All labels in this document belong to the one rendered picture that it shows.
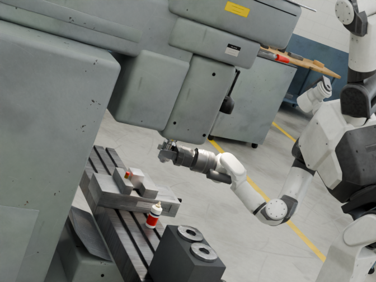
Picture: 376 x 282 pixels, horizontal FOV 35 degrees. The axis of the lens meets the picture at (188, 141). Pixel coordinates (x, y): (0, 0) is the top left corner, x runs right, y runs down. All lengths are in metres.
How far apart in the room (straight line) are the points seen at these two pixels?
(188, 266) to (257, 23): 0.81
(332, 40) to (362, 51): 9.08
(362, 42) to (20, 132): 1.02
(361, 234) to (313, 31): 8.78
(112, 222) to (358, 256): 0.89
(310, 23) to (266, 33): 8.51
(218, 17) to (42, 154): 0.69
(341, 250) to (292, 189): 0.32
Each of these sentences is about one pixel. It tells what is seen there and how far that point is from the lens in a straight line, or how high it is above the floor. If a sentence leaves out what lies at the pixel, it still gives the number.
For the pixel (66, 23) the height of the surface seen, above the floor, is 1.61.
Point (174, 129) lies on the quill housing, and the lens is 2.02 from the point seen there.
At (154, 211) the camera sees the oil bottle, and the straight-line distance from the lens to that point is 2.26.
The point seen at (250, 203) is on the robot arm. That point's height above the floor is 1.18.
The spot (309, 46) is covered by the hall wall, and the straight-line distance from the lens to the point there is 10.64.
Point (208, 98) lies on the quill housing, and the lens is 2.03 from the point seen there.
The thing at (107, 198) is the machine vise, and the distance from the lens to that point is 2.30.
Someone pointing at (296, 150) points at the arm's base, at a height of 1.40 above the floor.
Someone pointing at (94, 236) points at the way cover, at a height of 0.85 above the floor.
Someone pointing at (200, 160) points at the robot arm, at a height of 1.25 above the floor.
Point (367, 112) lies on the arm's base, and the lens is 1.91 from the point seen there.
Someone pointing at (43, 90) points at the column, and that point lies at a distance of 1.69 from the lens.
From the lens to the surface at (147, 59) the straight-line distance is 1.86.
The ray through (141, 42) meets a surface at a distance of 1.85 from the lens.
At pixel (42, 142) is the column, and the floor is 1.28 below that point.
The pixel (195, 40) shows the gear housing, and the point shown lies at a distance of 1.91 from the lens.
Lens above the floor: 1.95
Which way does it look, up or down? 18 degrees down
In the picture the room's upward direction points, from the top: 23 degrees clockwise
